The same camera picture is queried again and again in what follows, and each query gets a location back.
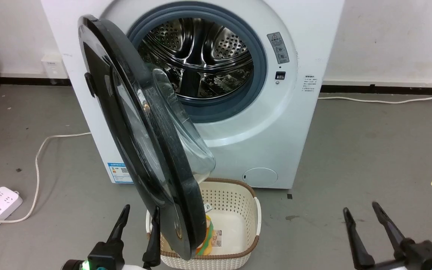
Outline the black round glass washer door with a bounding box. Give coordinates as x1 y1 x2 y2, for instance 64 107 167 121
78 15 216 261

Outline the white wall outlet box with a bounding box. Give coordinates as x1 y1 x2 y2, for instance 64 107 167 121
41 54 69 80

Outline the white front-load washing machine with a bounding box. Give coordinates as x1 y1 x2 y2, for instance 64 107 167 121
40 0 345 189

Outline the grey warning sticker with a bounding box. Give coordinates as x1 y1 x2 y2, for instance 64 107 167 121
267 32 290 65

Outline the white power strip cable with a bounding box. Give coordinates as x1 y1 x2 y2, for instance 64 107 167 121
0 132 92 224

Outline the orange and green toy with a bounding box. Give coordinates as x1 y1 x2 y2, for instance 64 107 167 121
196 214 217 256

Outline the cream plastic laundry basket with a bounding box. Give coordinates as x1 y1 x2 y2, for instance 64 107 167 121
145 178 262 270

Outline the grey rubber door gasket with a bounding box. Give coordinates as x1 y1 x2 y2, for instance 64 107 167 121
127 1 268 123

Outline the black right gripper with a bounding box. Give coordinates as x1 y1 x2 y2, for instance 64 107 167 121
343 201 432 270

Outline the blue energy label sticker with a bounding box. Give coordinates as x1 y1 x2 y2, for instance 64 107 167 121
107 162 134 184

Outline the stainless steel washer drum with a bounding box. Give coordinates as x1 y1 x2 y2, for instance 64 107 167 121
138 17 255 100

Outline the white washer power cable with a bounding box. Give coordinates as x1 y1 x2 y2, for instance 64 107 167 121
318 89 432 105

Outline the round white filter cover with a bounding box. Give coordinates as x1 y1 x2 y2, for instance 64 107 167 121
242 167 279 188

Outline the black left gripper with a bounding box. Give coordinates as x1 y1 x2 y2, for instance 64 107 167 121
80 204 161 270

